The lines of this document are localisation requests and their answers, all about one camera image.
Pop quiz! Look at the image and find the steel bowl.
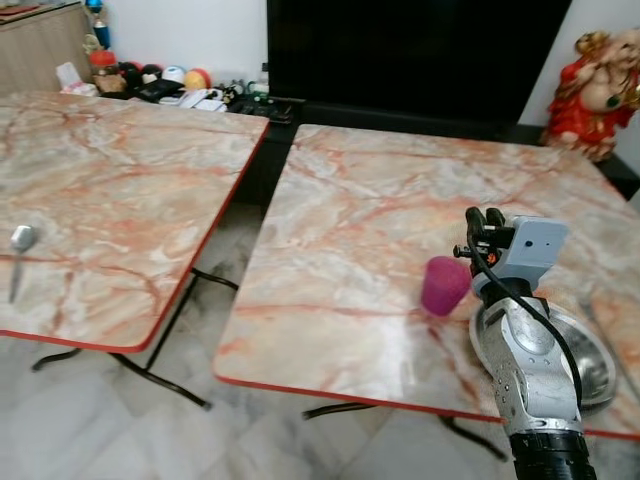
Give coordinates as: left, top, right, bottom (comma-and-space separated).
470, 298, 618, 413

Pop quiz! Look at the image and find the light wooden cabinet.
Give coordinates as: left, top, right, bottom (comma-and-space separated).
0, 0, 96, 96

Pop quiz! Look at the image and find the white paper card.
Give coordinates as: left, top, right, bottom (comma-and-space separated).
57, 62, 83, 89

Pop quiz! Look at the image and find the white small box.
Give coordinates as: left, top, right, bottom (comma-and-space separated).
183, 88, 229, 109

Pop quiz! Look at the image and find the black power strip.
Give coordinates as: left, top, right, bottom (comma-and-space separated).
228, 95, 301, 123

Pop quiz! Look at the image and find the blue bottle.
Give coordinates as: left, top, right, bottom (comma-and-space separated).
85, 0, 111, 49

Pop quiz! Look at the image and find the black pouch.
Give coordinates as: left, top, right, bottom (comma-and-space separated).
138, 80, 184, 103

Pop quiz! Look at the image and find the pink plastic cup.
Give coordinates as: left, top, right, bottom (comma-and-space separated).
421, 256, 473, 317

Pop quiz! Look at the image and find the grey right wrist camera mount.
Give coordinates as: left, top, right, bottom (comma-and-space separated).
495, 215, 569, 293

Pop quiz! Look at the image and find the red lid glass jar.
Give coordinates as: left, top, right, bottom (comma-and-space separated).
88, 50, 126, 96

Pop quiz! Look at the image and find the marble pattern folding table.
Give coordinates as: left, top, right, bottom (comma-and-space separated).
213, 123, 640, 463
0, 90, 271, 411

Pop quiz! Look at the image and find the silver metal spoon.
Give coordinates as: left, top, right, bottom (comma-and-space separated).
8, 225, 39, 304

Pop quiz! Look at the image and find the orange round toy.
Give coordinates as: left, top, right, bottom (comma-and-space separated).
185, 68, 212, 91

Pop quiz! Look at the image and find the red gold figurine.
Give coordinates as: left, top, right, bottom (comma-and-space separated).
543, 28, 640, 163

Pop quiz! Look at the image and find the black plush toy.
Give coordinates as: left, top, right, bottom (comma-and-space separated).
120, 62, 163, 96

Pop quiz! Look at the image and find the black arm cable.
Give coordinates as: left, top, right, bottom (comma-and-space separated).
465, 235, 584, 406

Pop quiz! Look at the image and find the black flat television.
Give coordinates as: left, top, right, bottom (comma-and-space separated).
265, 0, 576, 126

